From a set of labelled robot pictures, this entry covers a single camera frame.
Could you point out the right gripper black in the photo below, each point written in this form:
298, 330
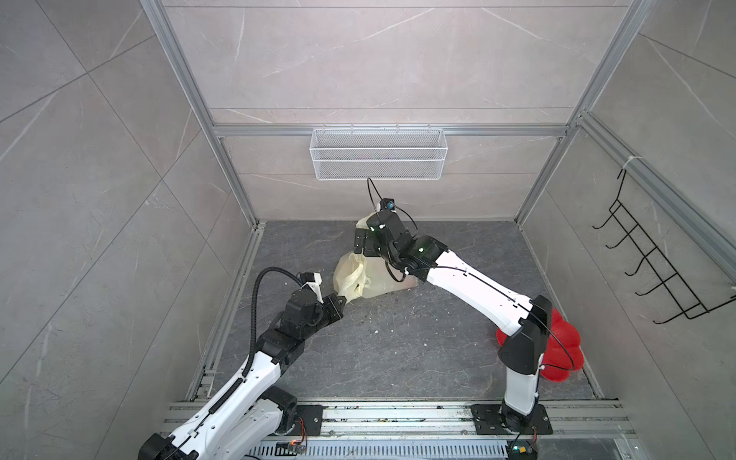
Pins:
359, 235

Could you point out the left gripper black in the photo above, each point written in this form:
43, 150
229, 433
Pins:
336, 311

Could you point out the translucent yellowish plastic bag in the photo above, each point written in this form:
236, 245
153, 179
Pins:
357, 276

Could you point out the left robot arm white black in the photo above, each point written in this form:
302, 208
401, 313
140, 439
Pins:
251, 407

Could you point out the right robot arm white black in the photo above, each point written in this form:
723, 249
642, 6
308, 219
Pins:
433, 262

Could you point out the red flower-shaped plate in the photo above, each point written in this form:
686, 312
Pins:
560, 345

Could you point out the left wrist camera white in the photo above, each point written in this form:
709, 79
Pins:
313, 280

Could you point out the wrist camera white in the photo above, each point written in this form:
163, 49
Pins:
313, 280
387, 205

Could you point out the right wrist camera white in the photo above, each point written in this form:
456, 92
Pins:
387, 205

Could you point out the white wire mesh basket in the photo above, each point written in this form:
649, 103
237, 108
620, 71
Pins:
391, 154

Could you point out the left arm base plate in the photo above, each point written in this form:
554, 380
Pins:
303, 419

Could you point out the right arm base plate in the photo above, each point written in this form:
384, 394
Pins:
498, 419

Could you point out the aluminium rail at front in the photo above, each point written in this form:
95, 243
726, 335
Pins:
587, 419

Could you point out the black wire hook rack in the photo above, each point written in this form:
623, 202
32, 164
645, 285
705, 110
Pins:
652, 256

